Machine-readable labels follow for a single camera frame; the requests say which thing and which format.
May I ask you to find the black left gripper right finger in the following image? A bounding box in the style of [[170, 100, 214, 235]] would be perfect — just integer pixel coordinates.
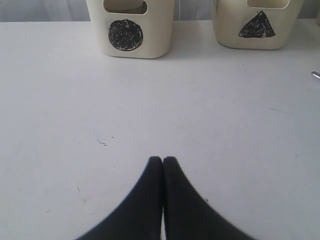
[[163, 156, 253, 240]]

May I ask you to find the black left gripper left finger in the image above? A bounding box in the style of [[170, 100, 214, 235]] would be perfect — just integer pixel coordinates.
[[78, 156, 164, 240]]

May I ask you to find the steel table knife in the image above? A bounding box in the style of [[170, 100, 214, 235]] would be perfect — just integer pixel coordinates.
[[311, 71, 320, 79]]

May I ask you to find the cream bin with circle mark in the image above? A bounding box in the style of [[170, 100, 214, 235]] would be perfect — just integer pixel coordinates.
[[86, 0, 175, 59]]

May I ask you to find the cream bin with triangle mark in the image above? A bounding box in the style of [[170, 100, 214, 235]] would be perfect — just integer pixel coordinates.
[[212, 0, 304, 50]]

